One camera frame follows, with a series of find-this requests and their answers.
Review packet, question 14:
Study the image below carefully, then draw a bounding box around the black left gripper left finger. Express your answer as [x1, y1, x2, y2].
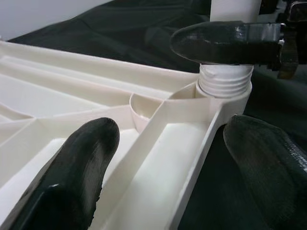
[9, 116, 120, 230]

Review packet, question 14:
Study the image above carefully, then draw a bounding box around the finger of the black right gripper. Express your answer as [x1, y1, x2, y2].
[170, 21, 283, 66]

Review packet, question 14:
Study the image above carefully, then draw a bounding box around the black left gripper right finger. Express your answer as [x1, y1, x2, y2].
[223, 114, 307, 230]

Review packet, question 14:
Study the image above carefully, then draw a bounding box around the white plastic table leg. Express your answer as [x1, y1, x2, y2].
[196, 0, 261, 99]

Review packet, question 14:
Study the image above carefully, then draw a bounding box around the white plastic table top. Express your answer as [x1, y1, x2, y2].
[0, 39, 254, 230]

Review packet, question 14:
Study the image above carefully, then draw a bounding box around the black cloth table cover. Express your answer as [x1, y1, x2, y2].
[7, 0, 307, 230]

